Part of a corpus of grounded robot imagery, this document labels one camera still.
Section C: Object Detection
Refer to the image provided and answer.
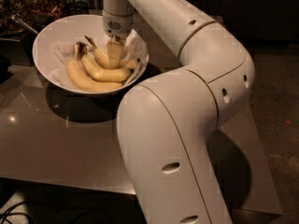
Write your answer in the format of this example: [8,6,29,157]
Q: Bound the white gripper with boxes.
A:
[103,10,134,69]

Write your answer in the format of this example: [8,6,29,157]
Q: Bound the metal spoon handle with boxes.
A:
[11,14,38,35]

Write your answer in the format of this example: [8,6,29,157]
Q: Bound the white ceramic bowl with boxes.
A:
[33,15,149,96]

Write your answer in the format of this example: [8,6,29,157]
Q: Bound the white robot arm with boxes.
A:
[103,0,255,224]

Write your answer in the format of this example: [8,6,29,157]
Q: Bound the glass jar with snacks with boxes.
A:
[0,0,66,37]

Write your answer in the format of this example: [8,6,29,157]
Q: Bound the dark wire basket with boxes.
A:
[64,1,89,16]

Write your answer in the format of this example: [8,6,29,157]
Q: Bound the white paper liner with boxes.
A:
[50,32,149,93]

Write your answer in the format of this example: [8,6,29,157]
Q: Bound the yellow banana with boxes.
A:
[85,36,138,70]
[66,44,122,92]
[80,53,131,82]

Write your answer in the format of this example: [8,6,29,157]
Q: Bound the black cable on floor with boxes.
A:
[0,201,36,224]

